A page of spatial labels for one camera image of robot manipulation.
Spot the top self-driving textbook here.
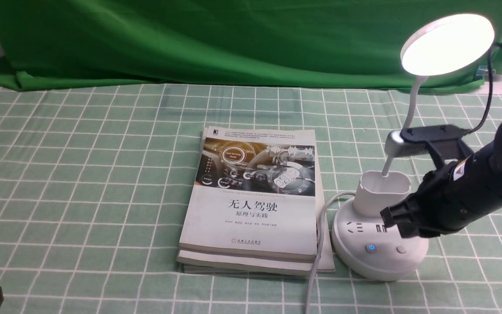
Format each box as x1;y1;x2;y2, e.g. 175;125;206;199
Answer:
179;126;319;262

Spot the green checkered tablecloth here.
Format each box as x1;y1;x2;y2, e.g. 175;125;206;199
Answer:
0;84;502;314

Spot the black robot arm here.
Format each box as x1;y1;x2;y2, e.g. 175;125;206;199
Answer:
380;123;502;239

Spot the black camera cable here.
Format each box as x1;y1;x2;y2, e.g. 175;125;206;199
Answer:
462;43;502;133

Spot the green backdrop cloth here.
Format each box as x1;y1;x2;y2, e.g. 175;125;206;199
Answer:
0;0;502;92

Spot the blue binder clip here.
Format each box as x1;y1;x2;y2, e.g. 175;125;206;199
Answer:
474;65;489;80

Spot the white desk lamp with socket base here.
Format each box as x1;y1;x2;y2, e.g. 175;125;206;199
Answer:
332;13;495;281

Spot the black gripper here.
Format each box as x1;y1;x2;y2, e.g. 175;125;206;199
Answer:
380;146;502;239

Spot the white lamp power cable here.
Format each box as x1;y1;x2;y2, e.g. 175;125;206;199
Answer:
304;190;357;314

